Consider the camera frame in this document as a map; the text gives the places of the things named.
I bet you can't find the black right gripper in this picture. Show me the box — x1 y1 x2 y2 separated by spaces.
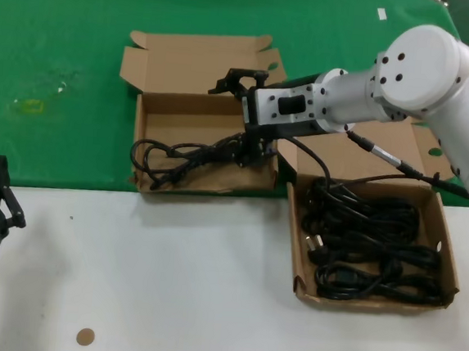
201 65 286 173

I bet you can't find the black power cable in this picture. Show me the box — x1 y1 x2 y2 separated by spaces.
301 233 448 308
298 175 426 258
128 124 264 200

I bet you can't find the brown cardboard box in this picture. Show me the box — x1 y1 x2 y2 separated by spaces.
108 21 292 205
262 107 469 317

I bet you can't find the clear tape scrap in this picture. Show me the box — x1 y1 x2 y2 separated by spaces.
39 67 83 97

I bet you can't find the brown round sticker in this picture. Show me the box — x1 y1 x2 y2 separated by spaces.
75 327 95 348

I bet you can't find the green tablecloth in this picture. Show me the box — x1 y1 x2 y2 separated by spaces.
0 0 469 228

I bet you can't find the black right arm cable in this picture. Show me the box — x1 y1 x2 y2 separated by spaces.
274 124 469 202

